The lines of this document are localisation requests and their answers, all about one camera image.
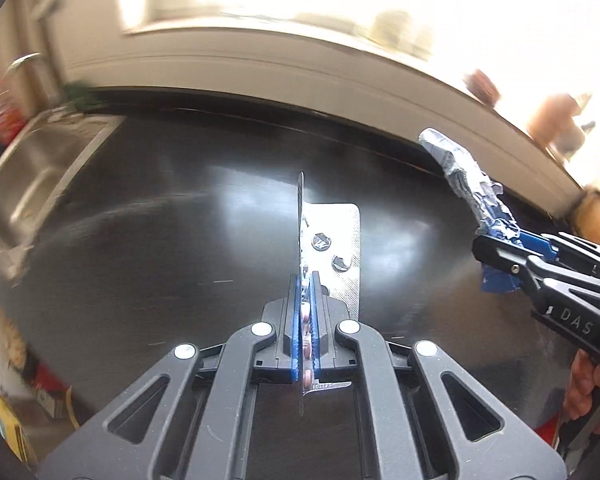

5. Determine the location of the chrome faucet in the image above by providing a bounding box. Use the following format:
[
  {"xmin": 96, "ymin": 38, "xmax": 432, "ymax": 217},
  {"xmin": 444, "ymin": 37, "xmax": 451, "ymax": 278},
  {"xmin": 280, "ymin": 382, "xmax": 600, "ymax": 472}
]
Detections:
[{"xmin": 9, "ymin": 52, "xmax": 43, "ymax": 72}]

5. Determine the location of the dark green leafy bunch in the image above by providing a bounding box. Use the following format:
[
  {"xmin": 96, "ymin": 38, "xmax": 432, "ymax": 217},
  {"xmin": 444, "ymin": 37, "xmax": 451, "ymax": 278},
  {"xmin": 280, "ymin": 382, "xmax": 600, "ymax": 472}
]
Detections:
[{"xmin": 62, "ymin": 82, "xmax": 111, "ymax": 111}]

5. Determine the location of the floral ceramic pot lid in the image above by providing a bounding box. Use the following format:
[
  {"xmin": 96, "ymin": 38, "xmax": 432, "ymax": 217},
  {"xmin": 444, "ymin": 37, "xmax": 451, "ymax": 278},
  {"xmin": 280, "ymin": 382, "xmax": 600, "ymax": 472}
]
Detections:
[{"xmin": 0, "ymin": 320, "xmax": 32, "ymax": 376}]

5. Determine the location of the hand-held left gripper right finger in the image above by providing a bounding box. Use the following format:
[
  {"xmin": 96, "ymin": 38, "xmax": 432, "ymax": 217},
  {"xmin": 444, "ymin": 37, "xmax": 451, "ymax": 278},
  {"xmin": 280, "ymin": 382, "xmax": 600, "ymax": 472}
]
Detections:
[{"xmin": 310, "ymin": 270, "xmax": 567, "ymax": 480}]

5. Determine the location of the brown jar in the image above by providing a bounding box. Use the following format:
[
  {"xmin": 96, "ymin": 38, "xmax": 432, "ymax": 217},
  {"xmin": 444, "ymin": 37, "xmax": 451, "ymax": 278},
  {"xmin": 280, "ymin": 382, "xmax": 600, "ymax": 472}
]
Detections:
[{"xmin": 464, "ymin": 70, "xmax": 502, "ymax": 107}]

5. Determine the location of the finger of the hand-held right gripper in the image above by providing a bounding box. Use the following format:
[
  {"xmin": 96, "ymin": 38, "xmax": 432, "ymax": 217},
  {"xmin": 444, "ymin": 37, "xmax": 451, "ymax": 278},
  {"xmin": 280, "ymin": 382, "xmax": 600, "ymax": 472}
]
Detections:
[
  {"xmin": 494, "ymin": 229, "xmax": 600, "ymax": 282},
  {"xmin": 472, "ymin": 235, "xmax": 600, "ymax": 307}
]

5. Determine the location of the person's right hand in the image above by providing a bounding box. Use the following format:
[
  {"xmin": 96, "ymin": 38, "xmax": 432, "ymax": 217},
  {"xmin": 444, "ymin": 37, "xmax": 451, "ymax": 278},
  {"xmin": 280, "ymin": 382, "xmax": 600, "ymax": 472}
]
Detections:
[{"xmin": 566, "ymin": 349, "xmax": 600, "ymax": 421}]

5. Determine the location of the yellow cardboard box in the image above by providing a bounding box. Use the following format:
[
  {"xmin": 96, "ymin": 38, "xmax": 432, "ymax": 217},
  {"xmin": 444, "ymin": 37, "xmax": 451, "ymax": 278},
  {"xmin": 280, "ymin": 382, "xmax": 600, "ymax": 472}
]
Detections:
[{"xmin": 0, "ymin": 380, "xmax": 37, "ymax": 467}]

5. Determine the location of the red orange packet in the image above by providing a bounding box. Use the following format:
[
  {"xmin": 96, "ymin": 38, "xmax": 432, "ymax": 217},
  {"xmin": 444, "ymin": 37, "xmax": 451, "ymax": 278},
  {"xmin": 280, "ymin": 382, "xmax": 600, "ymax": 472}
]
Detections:
[{"xmin": 0, "ymin": 75, "xmax": 25, "ymax": 147}]

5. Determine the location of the orange brown container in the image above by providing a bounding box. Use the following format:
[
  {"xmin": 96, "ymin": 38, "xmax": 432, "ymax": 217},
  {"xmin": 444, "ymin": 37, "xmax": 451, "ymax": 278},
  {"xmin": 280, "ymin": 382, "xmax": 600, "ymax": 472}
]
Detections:
[{"xmin": 527, "ymin": 92, "xmax": 595, "ymax": 162}]

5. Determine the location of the stainless steel sink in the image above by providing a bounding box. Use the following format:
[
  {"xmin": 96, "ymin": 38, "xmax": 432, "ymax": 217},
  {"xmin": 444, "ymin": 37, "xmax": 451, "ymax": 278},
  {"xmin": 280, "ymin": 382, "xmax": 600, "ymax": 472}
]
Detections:
[{"xmin": 0, "ymin": 110, "xmax": 126, "ymax": 286}]

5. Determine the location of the silver blue wrapper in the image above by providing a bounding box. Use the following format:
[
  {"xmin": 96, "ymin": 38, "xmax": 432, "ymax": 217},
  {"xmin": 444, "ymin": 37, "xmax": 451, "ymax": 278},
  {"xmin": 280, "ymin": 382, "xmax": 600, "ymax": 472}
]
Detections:
[{"xmin": 418, "ymin": 127, "xmax": 525, "ymax": 295}]

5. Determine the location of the silver pill blister pack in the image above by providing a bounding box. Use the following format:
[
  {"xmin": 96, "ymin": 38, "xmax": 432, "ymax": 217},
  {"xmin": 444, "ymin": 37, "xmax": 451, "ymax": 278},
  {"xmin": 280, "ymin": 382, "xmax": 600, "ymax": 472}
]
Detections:
[{"xmin": 297, "ymin": 171, "xmax": 362, "ymax": 418}]

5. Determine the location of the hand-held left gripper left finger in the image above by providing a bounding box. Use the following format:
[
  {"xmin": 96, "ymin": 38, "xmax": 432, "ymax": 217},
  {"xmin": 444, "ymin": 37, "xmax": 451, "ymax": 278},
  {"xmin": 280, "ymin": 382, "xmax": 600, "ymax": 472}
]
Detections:
[{"xmin": 39, "ymin": 275, "xmax": 301, "ymax": 480}]

